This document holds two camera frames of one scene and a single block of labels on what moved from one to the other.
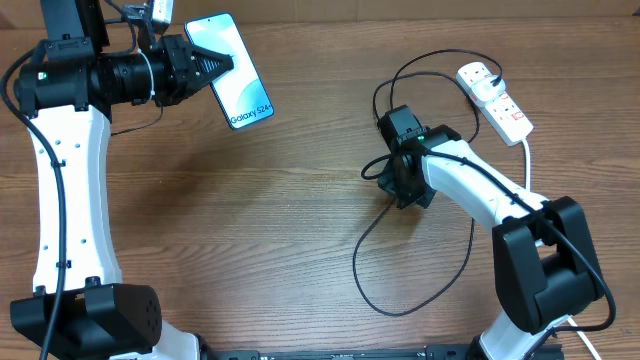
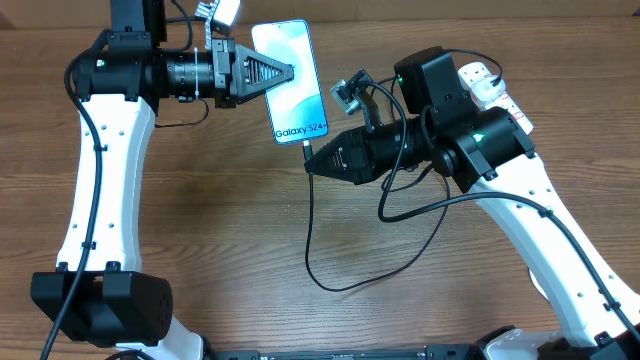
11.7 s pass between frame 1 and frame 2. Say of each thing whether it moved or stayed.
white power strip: stayed
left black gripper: moved
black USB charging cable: moved
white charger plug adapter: stayed
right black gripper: moved
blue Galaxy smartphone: moved
